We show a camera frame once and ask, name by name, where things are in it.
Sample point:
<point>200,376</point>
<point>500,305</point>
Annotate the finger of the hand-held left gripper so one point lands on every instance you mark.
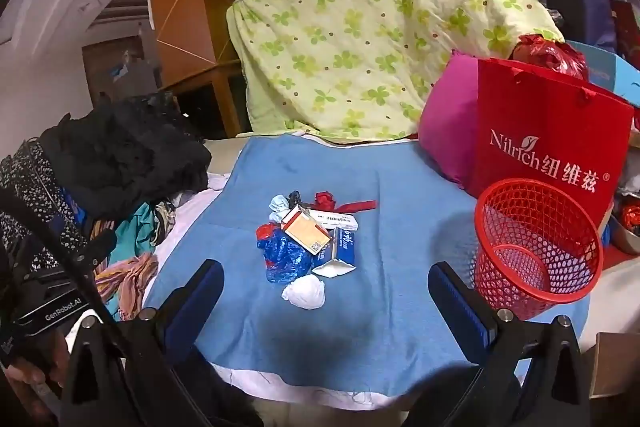
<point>97,246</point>
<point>71,203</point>

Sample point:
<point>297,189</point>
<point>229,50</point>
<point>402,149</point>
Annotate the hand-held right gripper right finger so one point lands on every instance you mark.
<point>460,307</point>

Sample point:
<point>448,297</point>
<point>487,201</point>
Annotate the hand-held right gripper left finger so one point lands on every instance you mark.
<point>200,302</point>

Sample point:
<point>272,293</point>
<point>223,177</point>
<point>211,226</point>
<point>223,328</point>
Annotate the red mesh basket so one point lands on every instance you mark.
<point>492,277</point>

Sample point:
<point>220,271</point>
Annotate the blue plastic bag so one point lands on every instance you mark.
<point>285,259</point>

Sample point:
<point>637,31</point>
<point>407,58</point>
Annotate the red shiny wrapper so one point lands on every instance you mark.
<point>264,231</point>

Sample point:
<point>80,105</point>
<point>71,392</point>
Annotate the white tissue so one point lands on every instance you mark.
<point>305,292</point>

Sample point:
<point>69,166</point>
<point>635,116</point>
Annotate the orange white small box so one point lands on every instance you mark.
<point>302,232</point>

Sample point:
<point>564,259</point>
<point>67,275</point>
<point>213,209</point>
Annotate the light blue paper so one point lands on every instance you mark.
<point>279,206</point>

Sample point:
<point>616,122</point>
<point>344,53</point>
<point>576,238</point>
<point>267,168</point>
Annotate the blue white carton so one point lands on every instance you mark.
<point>340,252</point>

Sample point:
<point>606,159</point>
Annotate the red ribbon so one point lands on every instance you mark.
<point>357,205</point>

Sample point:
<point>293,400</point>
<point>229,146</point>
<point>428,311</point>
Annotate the long white box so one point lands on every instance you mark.
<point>340,221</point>

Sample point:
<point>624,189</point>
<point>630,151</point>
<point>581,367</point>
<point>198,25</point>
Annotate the person's left hand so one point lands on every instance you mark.
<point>30,369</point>

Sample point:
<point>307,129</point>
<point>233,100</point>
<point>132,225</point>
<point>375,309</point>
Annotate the teal cloth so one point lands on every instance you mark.
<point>135,232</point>

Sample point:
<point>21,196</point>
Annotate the dark floral garment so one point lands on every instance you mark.
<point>30,187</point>

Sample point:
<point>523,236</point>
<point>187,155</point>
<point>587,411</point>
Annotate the striped scarf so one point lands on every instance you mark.
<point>130,277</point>

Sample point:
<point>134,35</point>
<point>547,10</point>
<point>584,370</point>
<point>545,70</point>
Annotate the blue towel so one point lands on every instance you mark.
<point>250,332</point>

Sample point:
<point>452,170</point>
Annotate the black lace cloth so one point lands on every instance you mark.
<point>125,157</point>

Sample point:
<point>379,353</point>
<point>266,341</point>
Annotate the yellow black patterned cloth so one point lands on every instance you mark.
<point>165,217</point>

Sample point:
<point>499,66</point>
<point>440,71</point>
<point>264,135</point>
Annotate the brown wooden door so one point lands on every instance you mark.
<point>100,67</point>

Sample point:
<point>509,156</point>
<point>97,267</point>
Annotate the brown cardboard box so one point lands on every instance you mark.
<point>615,367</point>

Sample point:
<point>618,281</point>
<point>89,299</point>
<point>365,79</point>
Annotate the metal basin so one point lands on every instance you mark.
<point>625,239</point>

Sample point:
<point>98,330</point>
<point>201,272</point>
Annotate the pink pillow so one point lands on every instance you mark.
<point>445,127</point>

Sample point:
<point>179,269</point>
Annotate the red paper bag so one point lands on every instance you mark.
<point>550,117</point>

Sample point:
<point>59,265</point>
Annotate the red plastic bag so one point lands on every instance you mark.
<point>545,54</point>

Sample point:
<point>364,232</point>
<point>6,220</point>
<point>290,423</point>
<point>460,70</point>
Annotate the light blue flat box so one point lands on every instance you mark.
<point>607,69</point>

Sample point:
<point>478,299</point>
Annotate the green clover print quilt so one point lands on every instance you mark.
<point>360,32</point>

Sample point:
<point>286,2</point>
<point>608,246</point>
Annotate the dark red box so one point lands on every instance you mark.
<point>625,27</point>

